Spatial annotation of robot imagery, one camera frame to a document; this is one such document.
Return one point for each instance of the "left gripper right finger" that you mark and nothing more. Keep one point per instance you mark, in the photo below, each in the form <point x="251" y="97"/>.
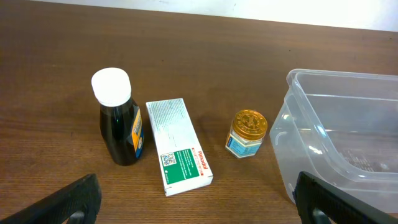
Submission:
<point x="319" y="202"/>

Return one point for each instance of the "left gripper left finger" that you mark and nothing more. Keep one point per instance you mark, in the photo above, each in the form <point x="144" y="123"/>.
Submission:
<point x="78" y="202"/>

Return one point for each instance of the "dark syrup bottle white cap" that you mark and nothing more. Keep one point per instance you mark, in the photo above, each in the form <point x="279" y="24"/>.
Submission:
<point x="120" y="117"/>

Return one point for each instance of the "white green Panadol box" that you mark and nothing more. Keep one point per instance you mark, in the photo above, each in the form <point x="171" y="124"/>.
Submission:
<point x="182" y="160"/>

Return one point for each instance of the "small jar gold lid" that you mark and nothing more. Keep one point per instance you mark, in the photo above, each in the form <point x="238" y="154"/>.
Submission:
<point x="246" y="134"/>

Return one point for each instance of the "clear plastic container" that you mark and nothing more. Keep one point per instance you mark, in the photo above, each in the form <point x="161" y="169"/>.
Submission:
<point x="342" y="128"/>

